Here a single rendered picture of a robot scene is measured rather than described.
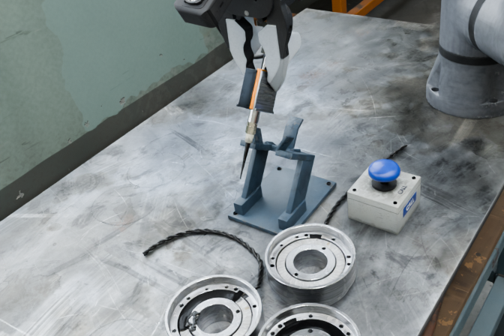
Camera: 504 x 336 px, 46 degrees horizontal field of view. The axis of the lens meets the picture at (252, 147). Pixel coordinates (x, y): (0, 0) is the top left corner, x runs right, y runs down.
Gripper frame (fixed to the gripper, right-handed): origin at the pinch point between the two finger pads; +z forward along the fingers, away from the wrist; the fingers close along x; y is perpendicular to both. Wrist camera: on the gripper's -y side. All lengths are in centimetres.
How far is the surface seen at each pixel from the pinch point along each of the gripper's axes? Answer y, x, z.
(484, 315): 42, -20, 76
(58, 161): 53, 148, 93
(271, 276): -14.2, -8.8, 15.8
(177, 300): -21.9, -1.2, 16.1
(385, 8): 252, 98, 101
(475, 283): 23, -22, 46
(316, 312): -15.6, -15.3, 16.6
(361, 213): 2.1, -11.7, 18.1
